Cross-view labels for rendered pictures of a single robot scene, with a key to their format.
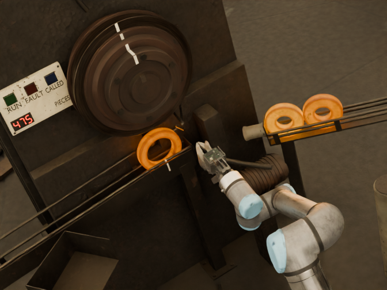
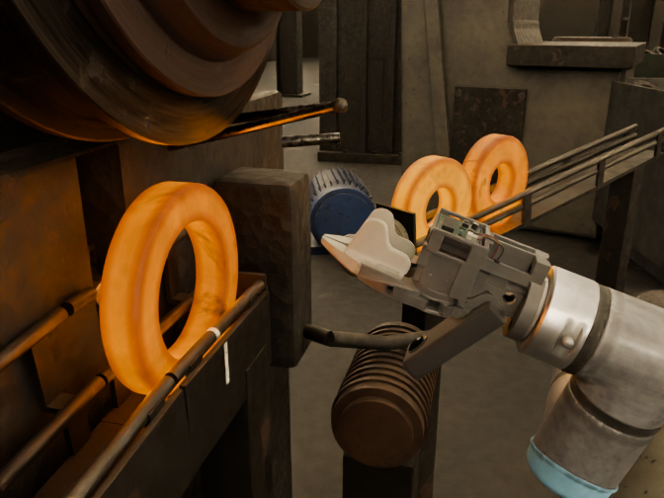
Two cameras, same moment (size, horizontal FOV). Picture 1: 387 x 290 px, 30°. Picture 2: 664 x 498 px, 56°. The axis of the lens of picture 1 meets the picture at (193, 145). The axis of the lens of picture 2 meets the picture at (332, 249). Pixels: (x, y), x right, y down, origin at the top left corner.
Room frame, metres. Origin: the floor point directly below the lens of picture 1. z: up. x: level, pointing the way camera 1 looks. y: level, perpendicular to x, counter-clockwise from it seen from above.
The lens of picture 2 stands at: (1.88, 0.48, 0.97)
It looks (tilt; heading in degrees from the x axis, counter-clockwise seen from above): 20 degrees down; 303
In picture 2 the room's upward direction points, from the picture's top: straight up
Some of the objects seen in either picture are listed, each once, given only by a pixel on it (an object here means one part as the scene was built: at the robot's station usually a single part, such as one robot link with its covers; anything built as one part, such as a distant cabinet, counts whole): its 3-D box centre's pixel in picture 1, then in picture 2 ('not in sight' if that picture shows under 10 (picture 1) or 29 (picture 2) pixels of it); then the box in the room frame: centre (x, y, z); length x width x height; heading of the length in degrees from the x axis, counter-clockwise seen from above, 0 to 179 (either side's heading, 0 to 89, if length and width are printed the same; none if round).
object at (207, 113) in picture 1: (211, 133); (263, 267); (2.35, -0.09, 0.68); 0.11 x 0.08 x 0.24; 18
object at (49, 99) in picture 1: (35, 99); not in sight; (2.26, 0.49, 1.15); 0.26 x 0.02 x 0.18; 108
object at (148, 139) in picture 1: (159, 149); (179, 289); (2.27, 0.13, 0.75); 0.18 x 0.03 x 0.18; 107
